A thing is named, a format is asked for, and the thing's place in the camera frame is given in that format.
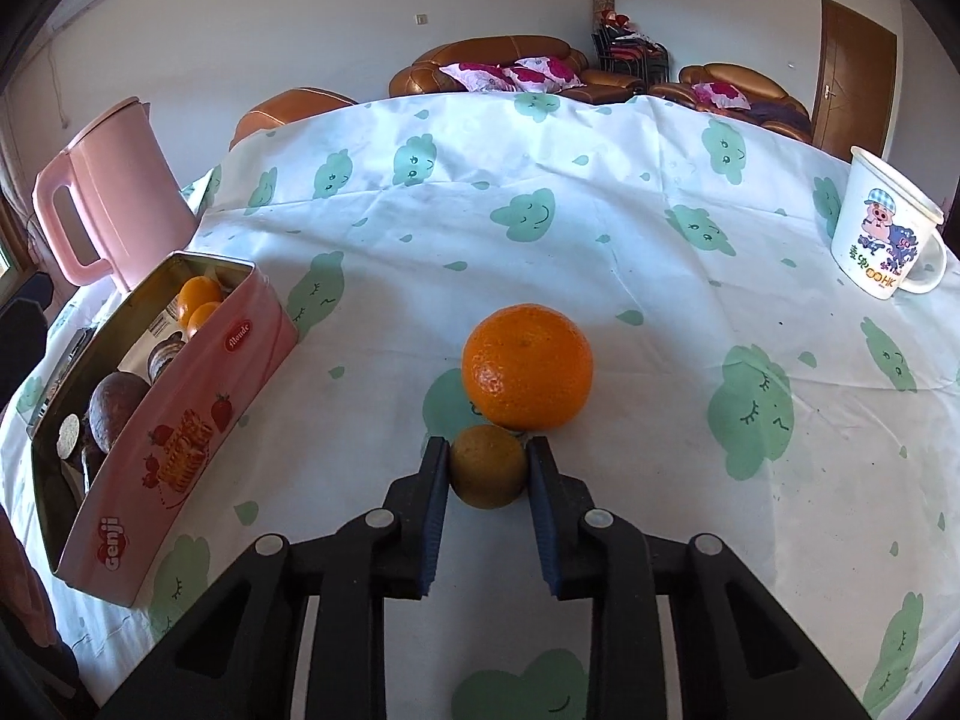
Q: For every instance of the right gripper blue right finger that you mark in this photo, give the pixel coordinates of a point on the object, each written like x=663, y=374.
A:
x=558, y=504

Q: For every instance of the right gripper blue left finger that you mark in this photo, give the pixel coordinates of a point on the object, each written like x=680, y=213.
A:
x=418, y=503

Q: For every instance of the brown longan fruit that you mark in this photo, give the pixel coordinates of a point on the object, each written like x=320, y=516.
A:
x=488, y=467

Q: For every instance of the large orange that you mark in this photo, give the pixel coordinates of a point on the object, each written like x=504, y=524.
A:
x=527, y=368

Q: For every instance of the medium orange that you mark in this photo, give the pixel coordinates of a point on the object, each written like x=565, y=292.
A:
x=199, y=317

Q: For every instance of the small orange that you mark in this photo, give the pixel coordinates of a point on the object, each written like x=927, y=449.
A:
x=195, y=292

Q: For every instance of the purple passion fruit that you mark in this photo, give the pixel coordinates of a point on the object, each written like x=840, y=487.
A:
x=112, y=404

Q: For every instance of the person's left hand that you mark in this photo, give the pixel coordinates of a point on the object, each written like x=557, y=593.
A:
x=22, y=591

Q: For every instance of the white cloud-print tablecloth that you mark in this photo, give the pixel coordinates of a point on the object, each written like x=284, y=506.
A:
x=729, y=374

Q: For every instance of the pink rectangular tin box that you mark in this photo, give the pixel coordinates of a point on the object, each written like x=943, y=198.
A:
x=102, y=540

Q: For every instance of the pink electric kettle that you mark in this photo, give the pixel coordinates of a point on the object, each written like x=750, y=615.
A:
x=125, y=195

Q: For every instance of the brown leather chair back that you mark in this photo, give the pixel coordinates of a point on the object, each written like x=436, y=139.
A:
x=285, y=108

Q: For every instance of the white cartoon mug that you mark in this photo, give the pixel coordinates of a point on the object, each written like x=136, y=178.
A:
x=887, y=236

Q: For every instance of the brown leather long sofa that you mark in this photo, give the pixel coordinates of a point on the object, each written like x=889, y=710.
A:
x=542, y=64

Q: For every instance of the brown leather armchair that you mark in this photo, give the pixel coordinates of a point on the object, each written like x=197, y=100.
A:
x=739, y=93

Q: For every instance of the stacked dark chairs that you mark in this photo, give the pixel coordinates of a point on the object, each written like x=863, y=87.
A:
x=622, y=48

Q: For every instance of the brown wooden door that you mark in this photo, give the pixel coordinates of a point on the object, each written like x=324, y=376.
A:
x=856, y=82

